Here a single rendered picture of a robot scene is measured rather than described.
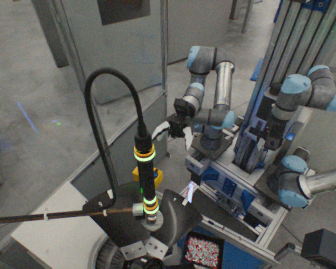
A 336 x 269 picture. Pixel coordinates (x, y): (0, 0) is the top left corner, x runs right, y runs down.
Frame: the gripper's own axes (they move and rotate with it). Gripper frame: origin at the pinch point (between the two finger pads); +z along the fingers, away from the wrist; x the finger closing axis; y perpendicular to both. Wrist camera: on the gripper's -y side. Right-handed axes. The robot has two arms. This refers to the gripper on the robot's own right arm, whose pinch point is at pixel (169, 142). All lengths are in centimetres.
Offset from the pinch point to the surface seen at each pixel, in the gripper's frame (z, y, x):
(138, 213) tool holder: 19.9, 11.7, 2.7
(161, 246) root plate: 16, 48, -2
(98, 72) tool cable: 19.4, -33.7, 4.3
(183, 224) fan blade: 3.6, 48.1, -8.1
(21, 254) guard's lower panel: 36, 83, 75
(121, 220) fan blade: 17.2, 30.3, 12.8
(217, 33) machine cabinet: -448, 130, 51
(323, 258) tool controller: -1, 45, -64
